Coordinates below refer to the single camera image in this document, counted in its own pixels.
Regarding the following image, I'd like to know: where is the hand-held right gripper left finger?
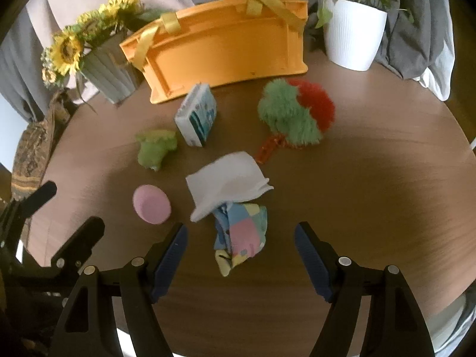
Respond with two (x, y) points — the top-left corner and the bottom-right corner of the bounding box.
(54, 222), (188, 357)

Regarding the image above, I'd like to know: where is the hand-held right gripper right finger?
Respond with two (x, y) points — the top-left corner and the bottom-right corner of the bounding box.
(295, 222), (436, 357)

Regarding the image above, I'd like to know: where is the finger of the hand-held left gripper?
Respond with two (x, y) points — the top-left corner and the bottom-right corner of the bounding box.
(17, 180), (58, 218)
(50, 216), (106, 268)

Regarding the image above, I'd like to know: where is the pink round sponge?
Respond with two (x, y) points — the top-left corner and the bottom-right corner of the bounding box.
(133, 185), (172, 225)

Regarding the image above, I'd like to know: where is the pastel patchwork cloth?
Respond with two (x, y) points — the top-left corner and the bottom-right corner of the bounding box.
(212, 201), (268, 278)

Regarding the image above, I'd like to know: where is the green plush toy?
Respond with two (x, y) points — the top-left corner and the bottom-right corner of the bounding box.
(134, 129), (178, 172)

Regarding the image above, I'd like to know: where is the white and blue tissue packet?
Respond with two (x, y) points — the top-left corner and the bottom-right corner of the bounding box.
(175, 83), (217, 147)

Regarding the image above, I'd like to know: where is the green and red fluffy duster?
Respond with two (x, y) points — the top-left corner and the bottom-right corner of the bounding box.
(256, 78), (336, 165)

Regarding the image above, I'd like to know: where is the orange plastic crate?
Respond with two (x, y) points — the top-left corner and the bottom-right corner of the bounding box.
(119, 0), (309, 105)

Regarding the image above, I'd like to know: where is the brown patterned rug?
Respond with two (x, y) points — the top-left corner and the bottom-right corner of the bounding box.
(10, 89), (79, 201)

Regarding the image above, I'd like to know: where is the grey ribbed vase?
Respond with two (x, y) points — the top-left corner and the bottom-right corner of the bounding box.
(78, 32), (144, 104)

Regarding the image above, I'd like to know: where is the artificial sunflower bouquet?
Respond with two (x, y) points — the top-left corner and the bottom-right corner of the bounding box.
(40, 0), (175, 90)

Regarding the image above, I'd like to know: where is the white ribbed plant pot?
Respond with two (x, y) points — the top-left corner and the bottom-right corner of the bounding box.
(323, 0), (388, 71)

